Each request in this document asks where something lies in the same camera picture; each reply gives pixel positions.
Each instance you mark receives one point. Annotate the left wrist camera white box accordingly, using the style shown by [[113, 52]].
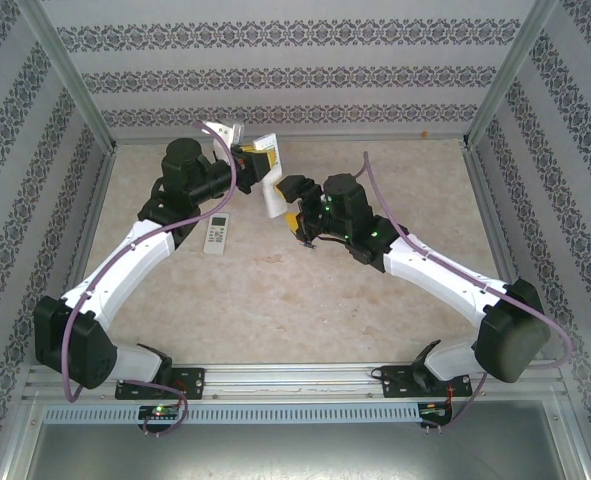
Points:
[[225, 132]]

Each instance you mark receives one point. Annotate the aluminium corner post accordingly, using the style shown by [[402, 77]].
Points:
[[70, 75], [15, 435], [572, 440], [507, 75]]

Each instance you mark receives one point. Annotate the white air conditioner remote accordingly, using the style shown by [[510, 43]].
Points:
[[216, 240]]

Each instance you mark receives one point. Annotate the white remote with coloured buttons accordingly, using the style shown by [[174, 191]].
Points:
[[273, 202]]

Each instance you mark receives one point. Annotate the green circuit board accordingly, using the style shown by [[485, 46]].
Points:
[[160, 411], [432, 409]]

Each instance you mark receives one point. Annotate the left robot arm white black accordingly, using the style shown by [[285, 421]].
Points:
[[125, 270]]

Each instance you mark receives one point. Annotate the aluminium side rail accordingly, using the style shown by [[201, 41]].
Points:
[[94, 215], [492, 225]]

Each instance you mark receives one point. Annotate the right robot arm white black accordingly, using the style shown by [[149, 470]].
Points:
[[435, 280]]

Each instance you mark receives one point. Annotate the aluminium mounting rail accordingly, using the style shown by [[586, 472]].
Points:
[[285, 380]]

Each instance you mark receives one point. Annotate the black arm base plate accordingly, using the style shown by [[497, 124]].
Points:
[[195, 382], [392, 382]]

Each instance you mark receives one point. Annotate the grey metal sheet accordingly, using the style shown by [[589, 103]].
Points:
[[295, 455]]

